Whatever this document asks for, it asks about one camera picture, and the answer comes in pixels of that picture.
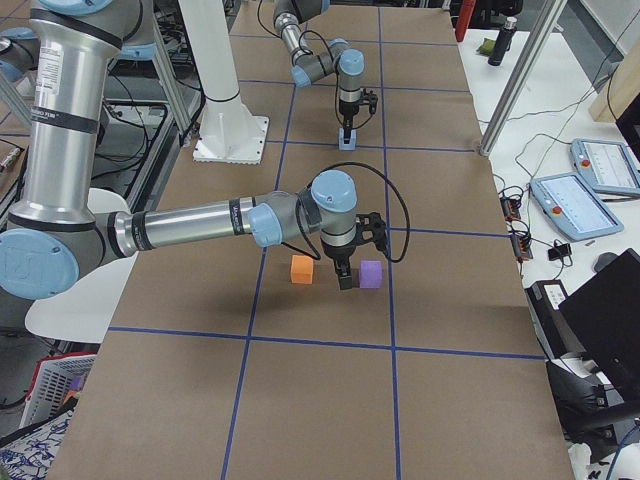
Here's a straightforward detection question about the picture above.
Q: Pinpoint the orange foam block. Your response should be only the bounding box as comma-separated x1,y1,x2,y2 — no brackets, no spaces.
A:
290,255,314,285

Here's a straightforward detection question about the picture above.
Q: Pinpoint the near teach pendant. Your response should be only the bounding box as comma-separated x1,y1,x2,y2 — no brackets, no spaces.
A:
530,173,624,241

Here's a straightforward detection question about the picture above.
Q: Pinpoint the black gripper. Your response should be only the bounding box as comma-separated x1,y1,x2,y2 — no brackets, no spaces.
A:
320,213,386,290
338,87,378,141

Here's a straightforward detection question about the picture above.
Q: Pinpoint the teach pendant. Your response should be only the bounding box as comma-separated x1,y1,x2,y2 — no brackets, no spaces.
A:
530,173,624,241
570,138,639,197

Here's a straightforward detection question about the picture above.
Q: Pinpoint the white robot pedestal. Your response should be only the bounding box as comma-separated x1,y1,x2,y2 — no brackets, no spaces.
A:
179,0,269,164

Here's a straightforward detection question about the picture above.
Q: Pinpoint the black laptop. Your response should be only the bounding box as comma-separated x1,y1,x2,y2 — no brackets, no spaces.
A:
560,248,639,401

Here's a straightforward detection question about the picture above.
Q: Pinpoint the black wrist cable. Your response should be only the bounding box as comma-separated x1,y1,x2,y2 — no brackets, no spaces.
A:
257,0,377,132
279,163,412,265

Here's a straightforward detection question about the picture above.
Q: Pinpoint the white perforated basket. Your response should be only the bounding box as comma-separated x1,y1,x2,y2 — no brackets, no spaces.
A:
20,352,97,428

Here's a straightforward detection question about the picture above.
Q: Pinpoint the white chair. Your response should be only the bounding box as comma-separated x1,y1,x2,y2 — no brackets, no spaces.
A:
24,187,139,345

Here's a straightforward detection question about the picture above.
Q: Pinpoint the purple foam block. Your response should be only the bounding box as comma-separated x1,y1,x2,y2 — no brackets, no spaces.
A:
359,260,384,289

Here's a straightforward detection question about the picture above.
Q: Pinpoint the light blue foam block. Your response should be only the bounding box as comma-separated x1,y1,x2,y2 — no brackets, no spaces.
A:
338,127,357,151

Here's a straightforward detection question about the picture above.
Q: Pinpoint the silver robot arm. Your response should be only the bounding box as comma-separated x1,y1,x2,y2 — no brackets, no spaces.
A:
1,1,390,300
273,1,378,150

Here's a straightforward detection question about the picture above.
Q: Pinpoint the far teach pendant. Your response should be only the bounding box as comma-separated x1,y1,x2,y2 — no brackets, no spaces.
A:
570,138,639,197

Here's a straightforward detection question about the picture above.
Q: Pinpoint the black water bottle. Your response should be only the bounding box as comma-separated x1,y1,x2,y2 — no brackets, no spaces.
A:
488,16,517,66

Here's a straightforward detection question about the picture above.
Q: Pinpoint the aluminium frame post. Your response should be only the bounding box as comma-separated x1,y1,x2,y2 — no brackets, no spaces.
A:
478,0,567,157

